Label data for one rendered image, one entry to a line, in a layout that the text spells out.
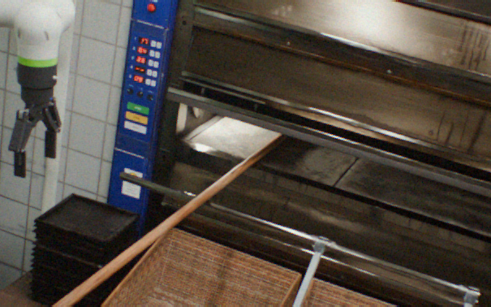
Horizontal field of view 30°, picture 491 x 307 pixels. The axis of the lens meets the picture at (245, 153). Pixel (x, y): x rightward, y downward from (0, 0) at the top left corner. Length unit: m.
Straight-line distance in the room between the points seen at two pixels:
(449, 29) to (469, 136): 0.35
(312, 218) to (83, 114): 0.97
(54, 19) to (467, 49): 1.39
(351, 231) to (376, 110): 0.46
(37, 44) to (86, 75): 1.36
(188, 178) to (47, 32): 1.41
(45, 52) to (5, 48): 1.53
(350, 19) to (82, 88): 1.09
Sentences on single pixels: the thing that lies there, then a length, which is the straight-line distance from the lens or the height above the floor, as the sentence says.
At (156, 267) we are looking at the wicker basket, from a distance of 3.46.
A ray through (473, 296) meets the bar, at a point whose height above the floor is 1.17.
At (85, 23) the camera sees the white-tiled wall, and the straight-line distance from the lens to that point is 3.42.
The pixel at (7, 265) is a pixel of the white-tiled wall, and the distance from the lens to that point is 3.98.
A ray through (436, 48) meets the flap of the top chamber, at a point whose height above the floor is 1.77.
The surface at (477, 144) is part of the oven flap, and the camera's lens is 3.01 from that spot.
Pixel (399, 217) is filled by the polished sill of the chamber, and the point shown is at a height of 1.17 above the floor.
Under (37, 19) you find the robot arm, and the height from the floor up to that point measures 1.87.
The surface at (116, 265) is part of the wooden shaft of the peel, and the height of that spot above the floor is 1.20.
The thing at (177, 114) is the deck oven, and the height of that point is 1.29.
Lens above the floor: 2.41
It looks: 22 degrees down
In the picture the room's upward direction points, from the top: 11 degrees clockwise
